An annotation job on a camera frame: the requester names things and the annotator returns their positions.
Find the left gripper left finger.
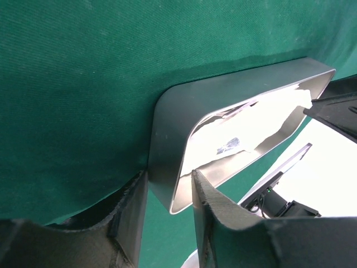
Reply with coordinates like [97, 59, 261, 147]
[1, 171, 148, 267]

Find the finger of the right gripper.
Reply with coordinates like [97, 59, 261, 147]
[303, 92, 357, 143]

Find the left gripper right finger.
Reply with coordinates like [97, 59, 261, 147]
[191, 170, 356, 267]

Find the stainless steel instrument tray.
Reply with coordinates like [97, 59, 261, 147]
[148, 58, 335, 215]

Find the green surgical drape cloth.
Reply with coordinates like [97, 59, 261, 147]
[1, 1, 356, 267]

